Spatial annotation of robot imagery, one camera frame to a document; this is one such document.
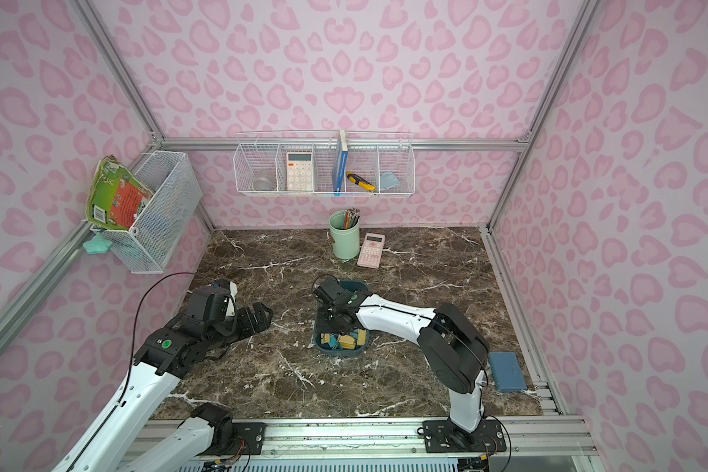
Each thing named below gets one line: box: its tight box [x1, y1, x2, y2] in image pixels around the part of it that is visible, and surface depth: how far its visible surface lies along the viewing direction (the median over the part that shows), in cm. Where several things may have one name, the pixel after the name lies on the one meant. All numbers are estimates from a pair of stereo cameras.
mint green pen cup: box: [328, 210, 361, 261], surface depth 106 cm
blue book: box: [332, 129, 350, 197], surface depth 90 cm
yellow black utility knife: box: [346, 171, 377, 193], surface depth 98 cm
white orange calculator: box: [286, 151, 314, 192], surface depth 96 cm
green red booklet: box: [85, 154, 155, 231], surface depth 73 cm
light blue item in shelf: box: [379, 172, 401, 192], surface depth 102 cm
